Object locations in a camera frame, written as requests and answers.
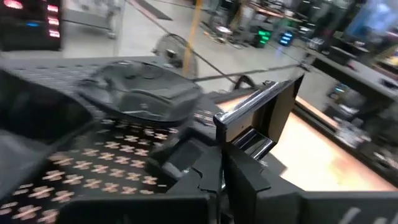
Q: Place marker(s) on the blue lit device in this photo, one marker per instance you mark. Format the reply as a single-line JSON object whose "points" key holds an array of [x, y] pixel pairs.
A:
{"points": [[286, 39]]}

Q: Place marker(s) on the black square mini plate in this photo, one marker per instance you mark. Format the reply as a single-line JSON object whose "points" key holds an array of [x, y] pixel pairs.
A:
{"points": [[280, 109]]}

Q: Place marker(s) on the black rack red lights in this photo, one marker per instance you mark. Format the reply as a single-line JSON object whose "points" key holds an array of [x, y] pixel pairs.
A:
{"points": [[28, 34]]}

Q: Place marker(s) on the large black square plate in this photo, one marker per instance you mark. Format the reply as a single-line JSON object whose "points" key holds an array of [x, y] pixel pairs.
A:
{"points": [[37, 109]]}

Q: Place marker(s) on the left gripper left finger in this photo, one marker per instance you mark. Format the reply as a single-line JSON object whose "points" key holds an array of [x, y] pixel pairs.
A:
{"points": [[140, 211]]}

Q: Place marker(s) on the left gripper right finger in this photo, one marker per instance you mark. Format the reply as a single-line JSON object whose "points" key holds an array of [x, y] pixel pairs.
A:
{"points": [[295, 211]]}

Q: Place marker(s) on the black rounded rectangular plate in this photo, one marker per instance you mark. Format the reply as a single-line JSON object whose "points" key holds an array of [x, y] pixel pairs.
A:
{"points": [[140, 93]]}

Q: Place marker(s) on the black floor fan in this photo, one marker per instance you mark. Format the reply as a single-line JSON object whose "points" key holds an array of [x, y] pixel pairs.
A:
{"points": [[169, 49]]}

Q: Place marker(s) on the green lit device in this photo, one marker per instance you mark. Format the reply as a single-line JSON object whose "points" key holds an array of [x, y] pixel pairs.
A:
{"points": [[261, 37]]}

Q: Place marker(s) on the grey side desk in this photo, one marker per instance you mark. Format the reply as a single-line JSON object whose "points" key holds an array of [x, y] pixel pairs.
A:
{"points": [[357, 71]]}

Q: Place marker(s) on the black perforated metal shelf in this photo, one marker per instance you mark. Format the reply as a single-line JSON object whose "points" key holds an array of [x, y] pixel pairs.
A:
{"points": [[46, 68]]}

